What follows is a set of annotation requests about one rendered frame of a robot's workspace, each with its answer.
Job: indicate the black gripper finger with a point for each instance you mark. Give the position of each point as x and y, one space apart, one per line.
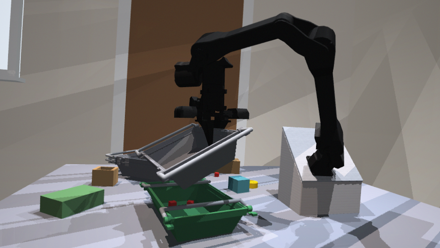
207 126
221 124

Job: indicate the tan cardboard box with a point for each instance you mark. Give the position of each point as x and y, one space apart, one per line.
231 168

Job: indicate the teal cube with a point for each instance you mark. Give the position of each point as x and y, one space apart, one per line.
239 184

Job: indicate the tan open-top box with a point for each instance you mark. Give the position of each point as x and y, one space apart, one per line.
104 176

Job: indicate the yellow short cylinder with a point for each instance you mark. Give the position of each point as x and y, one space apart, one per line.
253 184

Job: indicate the green rectangular block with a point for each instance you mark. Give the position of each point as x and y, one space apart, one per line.
71 201

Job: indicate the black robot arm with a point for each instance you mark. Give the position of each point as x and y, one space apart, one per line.
315 43

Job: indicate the green plastic tray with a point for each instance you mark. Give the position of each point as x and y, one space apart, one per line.
198 222

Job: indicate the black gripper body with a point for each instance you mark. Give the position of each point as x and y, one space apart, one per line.
213 100

